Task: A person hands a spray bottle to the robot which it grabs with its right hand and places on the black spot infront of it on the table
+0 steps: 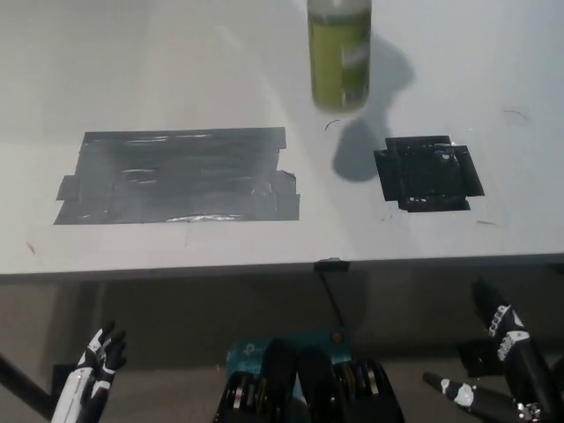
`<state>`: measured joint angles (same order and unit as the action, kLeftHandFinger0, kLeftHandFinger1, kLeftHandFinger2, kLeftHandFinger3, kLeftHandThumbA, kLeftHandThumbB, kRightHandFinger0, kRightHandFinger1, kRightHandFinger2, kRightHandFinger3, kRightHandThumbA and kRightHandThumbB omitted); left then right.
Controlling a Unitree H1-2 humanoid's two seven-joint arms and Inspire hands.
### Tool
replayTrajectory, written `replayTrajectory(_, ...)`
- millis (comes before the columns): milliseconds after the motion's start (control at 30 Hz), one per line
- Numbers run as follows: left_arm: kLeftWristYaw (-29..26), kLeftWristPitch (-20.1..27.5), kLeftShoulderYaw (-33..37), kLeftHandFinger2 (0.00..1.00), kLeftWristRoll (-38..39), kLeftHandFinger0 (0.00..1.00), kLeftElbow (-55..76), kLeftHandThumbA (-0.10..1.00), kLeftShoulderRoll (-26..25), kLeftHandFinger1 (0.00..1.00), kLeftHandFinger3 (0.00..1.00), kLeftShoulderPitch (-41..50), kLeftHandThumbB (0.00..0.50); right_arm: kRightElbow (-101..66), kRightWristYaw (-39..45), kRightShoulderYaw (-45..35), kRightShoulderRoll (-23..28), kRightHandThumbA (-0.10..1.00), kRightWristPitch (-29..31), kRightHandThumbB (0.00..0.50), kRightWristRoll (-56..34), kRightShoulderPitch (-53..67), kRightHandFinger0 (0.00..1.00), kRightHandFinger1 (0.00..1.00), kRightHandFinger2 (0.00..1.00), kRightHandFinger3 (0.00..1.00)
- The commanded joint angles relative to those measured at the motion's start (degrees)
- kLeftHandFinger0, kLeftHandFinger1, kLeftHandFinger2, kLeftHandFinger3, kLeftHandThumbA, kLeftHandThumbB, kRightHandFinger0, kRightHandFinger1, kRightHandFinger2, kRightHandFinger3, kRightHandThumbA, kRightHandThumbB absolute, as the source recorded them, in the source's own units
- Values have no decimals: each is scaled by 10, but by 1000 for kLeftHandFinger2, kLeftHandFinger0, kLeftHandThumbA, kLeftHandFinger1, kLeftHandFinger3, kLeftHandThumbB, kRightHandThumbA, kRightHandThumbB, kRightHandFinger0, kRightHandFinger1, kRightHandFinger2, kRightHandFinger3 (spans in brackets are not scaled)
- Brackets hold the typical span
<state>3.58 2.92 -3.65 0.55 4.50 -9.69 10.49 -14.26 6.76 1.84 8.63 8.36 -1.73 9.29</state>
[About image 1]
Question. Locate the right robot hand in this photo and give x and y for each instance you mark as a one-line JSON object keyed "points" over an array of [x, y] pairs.
{"points": [[524, 365]]}

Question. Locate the large grey tape patch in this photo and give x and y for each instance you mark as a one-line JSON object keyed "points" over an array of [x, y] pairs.
{"points": [[176, 176]]}

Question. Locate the small black tape square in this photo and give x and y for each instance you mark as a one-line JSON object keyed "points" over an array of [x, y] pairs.
{"points": [[423, 176]]}

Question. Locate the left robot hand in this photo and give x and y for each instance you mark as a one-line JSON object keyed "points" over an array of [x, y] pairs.
{"points": [[88, 379]]}

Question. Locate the green label spray bottle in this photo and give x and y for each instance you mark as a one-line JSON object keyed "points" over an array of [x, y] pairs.
{"points": [[339, 53]]}

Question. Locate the black diagonal table leg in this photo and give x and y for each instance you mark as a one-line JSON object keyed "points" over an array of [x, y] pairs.
{"points": [[22, 379]]}

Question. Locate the black table edge clip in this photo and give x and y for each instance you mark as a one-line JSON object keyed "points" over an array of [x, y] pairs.
{"points": [[331, 264]]}

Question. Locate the teal router box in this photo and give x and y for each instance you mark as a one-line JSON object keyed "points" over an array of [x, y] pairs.
{"points": [[247, 352]]}

